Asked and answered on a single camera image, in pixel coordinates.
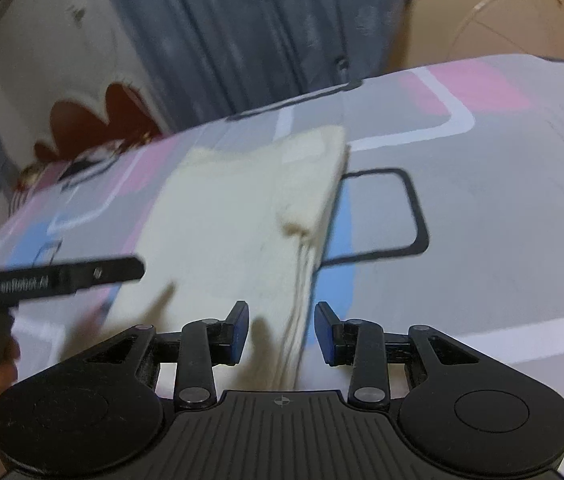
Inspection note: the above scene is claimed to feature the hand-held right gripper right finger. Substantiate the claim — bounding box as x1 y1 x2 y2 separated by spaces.
314 302 483 406

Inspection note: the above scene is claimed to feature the beige round tabletop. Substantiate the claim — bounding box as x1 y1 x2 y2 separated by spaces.
404 0 564 68

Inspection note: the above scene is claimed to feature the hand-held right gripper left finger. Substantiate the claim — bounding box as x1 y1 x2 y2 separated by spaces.
84 301 251 408

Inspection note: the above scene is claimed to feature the patterned grey pink bed sheet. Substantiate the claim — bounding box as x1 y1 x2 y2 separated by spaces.
0 52 564 480

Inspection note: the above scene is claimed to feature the grey-blue curtain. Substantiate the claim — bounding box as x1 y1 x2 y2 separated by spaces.
94 0 423 116

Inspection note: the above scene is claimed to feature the pale yellow cloth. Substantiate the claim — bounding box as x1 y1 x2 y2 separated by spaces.
107 125 352 391

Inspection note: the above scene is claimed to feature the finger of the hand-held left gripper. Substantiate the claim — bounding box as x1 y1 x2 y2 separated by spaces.
59 256 146 293

